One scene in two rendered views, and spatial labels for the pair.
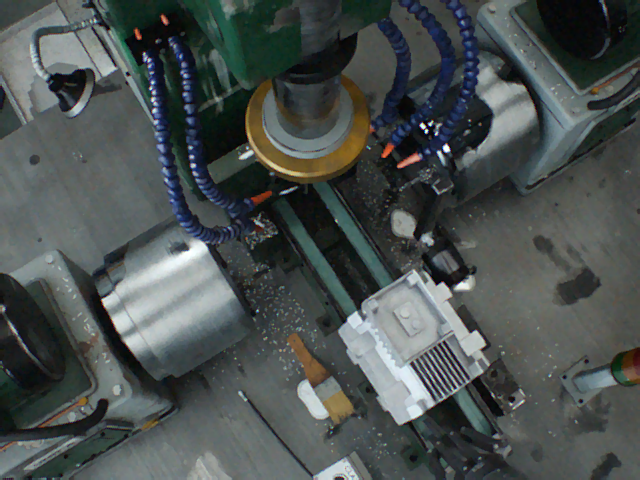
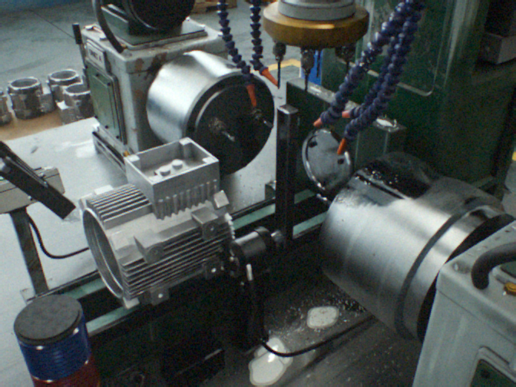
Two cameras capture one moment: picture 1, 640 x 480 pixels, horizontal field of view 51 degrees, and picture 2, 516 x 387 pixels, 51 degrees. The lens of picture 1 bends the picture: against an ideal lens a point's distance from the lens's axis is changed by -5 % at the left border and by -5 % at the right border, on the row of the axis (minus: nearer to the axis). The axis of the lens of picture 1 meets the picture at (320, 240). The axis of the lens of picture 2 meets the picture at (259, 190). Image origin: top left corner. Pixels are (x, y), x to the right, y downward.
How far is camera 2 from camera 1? 1.15 m
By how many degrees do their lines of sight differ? 57
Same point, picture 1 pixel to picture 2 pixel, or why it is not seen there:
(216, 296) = (195, 84)
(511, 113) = (425, 217)
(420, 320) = (167, 170)
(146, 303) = (189, 58)
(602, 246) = not seen: outside the picture
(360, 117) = (323, 23)
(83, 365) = (147, 43)
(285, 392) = not seen: hidden behind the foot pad
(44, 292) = (196, 31)
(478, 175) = (343, 226)
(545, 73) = (505, 240)
